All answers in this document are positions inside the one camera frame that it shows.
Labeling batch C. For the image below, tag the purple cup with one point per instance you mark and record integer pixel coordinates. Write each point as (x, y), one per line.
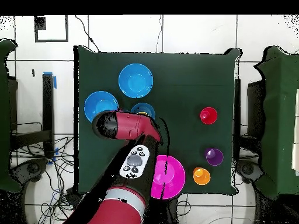
(214, 157)

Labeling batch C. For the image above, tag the green covered side table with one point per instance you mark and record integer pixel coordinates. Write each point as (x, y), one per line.
(4, 116)
(280, 116)

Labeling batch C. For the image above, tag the large blue bowl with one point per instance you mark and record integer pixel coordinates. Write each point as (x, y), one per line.
(99, 103)
(135, 80)

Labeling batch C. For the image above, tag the orange cup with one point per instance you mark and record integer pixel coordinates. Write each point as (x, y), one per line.
(201, 176)

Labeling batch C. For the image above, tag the pink bowl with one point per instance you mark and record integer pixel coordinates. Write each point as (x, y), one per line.
(175, 177)

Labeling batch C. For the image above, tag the small blue bowl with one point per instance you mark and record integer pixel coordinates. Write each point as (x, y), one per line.
(134, 108)

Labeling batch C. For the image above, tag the black power adapter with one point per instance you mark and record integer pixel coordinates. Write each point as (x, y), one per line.
(73, 198)

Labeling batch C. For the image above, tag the red cup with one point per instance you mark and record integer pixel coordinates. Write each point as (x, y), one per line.
(208, 115)

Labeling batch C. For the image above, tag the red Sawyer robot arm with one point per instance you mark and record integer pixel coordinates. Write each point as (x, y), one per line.
(130, 126)

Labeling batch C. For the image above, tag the dark green tablecloth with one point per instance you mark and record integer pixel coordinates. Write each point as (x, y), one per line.
(186, 81)

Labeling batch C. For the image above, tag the black stand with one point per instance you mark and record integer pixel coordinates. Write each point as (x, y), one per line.
(48, 105)

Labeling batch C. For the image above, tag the black chair base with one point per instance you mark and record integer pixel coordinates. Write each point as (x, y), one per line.
(247, 169)
(32, 168)

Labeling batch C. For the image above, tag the black floor frame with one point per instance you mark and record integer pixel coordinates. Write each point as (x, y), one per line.
(39, 23)

